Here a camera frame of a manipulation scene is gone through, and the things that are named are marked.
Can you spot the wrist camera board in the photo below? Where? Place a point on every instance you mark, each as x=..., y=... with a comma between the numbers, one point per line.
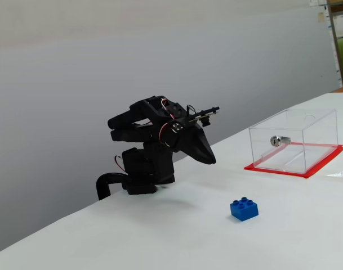
x=205, y=115

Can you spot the silver cylinder lock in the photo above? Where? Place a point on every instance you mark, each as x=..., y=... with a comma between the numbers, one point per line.
x=278, y=141

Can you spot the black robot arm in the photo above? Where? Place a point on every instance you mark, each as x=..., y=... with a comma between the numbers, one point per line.
x=148, y=168

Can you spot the red tape sheet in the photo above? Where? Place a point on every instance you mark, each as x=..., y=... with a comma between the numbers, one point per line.
x=315, y=171

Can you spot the transparent acrylic box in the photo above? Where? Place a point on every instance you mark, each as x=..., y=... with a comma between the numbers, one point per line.
x=293, y=140

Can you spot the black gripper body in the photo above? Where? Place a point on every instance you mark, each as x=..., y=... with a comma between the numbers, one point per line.
x=194, y=139

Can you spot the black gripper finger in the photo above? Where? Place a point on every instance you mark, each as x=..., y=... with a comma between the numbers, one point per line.
x=198, y=156
x=206, y=147

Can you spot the white paper sheet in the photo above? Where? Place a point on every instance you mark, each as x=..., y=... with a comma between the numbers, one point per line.
x=313, y=2

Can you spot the blue lego brick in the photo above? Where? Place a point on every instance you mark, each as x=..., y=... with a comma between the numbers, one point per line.
x=244, y=209

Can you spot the black table clamp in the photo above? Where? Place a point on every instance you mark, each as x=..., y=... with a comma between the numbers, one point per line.
x=102, y=182

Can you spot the metal shelf post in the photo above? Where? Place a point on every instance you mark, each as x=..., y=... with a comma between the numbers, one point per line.
x=335, y=42

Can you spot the yellow sticky note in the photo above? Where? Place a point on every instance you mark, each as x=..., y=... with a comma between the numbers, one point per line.
x=320, y=17

